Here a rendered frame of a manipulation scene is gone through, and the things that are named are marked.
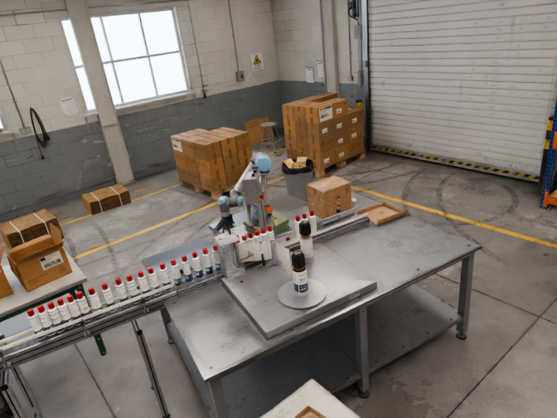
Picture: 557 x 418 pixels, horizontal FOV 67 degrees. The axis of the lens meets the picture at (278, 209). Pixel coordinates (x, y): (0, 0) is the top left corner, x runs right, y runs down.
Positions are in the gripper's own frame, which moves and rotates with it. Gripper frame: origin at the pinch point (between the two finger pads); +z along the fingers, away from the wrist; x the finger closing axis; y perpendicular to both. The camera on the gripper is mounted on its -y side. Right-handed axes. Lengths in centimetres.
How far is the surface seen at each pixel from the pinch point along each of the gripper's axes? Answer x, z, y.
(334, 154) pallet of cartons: 208, 53, 335
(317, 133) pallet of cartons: 210, 9, 301
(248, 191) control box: -40, -51, 1
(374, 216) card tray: -61, 3, 110
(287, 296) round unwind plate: -98, -1, -18
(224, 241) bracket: -48, -26, -28
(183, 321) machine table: -62, 6, -73
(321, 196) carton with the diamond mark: -33, -20, 76
